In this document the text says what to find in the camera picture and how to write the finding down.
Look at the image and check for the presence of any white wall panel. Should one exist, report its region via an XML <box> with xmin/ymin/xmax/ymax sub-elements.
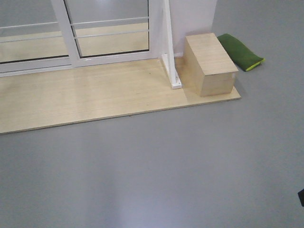
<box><xmin>149</xmin><ymin>0</ymin><xmax>217</xmax><ymax>58</ymax></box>

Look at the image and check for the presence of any fixed white framed glass panel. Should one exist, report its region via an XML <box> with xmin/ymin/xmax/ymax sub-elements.
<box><xmin>0</xmin><ymin>0</ymin><xmax>71</xmax><ymax>75</ymax></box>

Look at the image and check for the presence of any white framed sliding glass door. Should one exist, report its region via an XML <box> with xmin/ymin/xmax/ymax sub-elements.
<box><xmin>51</xmin><ymin>0</ymin><xmax>163</xmax><ymax>67</ymax></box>

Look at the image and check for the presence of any black robot part corner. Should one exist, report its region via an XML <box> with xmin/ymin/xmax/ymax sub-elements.
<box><xmin>297</xmin><ymin>189</ymin><xmax>304</xmax><ymax>207</ymax></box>

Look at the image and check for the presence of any green folded mat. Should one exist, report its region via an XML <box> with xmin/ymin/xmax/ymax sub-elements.
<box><xmin>218</xmin><ymin>34</ymin><xmax>265</xmax><ymax>72</ymax></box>

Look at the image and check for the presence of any light wooden box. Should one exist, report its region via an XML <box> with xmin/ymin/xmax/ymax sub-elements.
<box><xmin>183</xmin><ymin>33</ymin><xmax>238</xmax><ymax>97</ymax></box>

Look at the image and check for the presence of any white triangular support bracket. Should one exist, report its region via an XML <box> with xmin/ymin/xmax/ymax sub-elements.
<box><xmin>161</xmin><ymin>0</ymin><xmax>182</xmax><ymax>89</ymax></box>

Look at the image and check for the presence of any light wooden floor platform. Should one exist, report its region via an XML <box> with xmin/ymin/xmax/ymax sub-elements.
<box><xmin>0</xmin><ymin>59</ymin><xmax>240</xmax><ymax>134</ymax></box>

